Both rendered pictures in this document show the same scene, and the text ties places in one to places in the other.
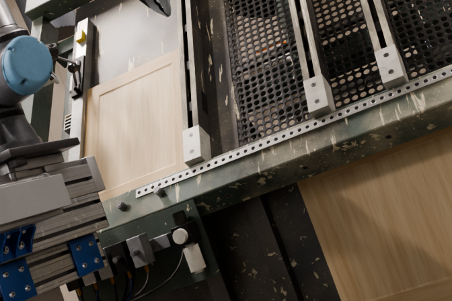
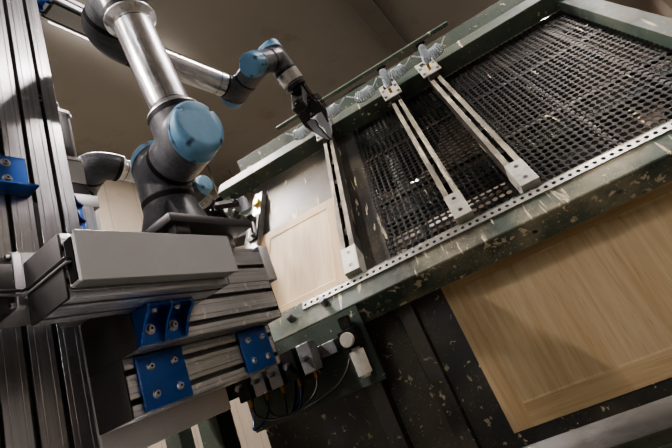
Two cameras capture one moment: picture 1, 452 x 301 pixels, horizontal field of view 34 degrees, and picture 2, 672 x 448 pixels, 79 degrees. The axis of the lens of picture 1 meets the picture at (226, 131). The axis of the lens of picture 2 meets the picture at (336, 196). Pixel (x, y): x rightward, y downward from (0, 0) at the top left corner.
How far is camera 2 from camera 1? 0.89 m
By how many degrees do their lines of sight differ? 16
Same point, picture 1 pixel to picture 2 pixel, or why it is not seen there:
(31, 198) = (185, 254)
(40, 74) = (209, 138)
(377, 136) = (524, 230)
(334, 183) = (476, 288)
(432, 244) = (580, 339)
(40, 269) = (200, 362)
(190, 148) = (348, 262)
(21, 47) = (190, 109)
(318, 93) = (459, 203)
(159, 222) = (324, 329)
